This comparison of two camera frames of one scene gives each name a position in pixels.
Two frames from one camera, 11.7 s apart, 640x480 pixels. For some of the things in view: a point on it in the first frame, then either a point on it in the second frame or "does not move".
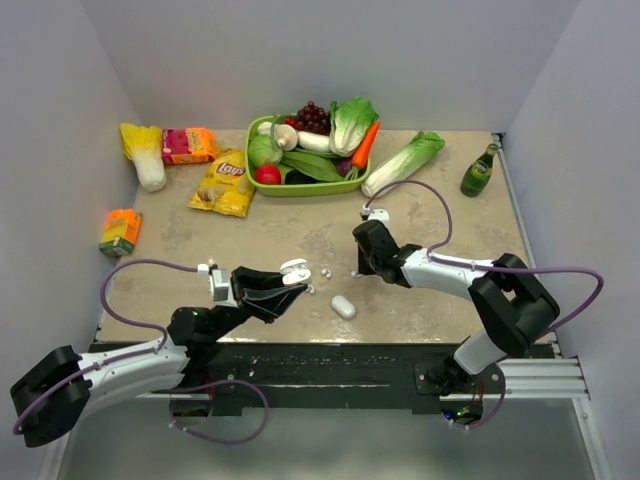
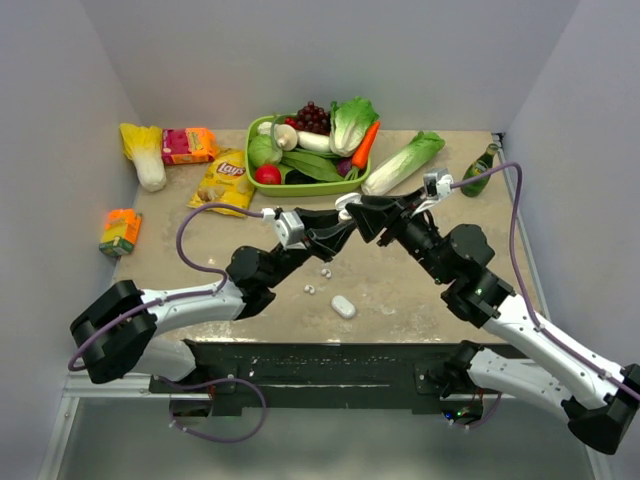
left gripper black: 262,303 -> 324,242
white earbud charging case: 295,271 -> 343,201
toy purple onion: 343,166 does not move
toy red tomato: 268,174 does not move
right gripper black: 363,268 -> 378,212
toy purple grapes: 313,119 does not move
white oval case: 343,306 does not move
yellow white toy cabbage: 143,146 does not move
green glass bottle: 479,172 does not move
